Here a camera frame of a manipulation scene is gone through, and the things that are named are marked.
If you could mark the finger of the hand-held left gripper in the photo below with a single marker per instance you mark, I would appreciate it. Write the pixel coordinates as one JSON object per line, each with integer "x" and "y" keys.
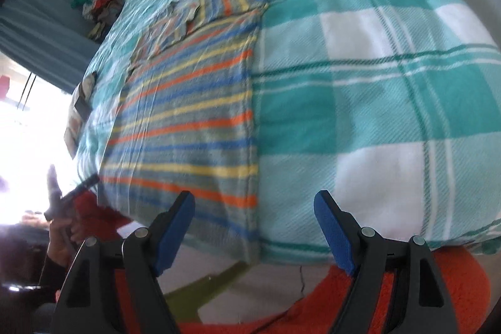
{"x": 53, "y": 185}
{"x": 82, "y": 186}

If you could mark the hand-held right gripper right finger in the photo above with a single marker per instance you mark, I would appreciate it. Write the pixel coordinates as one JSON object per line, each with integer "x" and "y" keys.
{"x": 336, "y": 236}

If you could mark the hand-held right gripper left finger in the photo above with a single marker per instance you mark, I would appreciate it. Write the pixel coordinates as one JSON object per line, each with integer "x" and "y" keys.
{"x": 176, "y": 236}

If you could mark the striped knit sweater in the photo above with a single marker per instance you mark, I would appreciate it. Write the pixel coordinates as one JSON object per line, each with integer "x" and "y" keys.
{"x": 184, "y": 122}

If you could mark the person's left forearm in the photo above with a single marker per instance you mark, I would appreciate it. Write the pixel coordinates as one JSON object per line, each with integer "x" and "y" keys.
{"x": 53, "y": 279}

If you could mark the pile of colourful clothes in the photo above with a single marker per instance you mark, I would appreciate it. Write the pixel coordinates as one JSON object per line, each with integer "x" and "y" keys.
{"x": 100, "y": 3}

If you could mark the person's left hand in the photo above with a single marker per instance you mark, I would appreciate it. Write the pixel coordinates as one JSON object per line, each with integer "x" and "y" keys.
{"x": 60, "y": 240}

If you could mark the small grey cloth item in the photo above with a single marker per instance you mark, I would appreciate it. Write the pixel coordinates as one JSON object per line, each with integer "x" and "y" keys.
{"x": 84, "y": 87}

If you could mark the orange fleece clothing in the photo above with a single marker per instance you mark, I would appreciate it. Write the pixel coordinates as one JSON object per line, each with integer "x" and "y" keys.
{"x": 274, "y": 314}

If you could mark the teal plaid blanket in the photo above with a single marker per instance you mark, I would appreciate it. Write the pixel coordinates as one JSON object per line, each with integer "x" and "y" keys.
{"x": 352, "y": 103}

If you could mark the grey-blue curtain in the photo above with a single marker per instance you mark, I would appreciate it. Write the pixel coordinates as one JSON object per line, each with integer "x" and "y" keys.
{"x": 43, "y": 13}

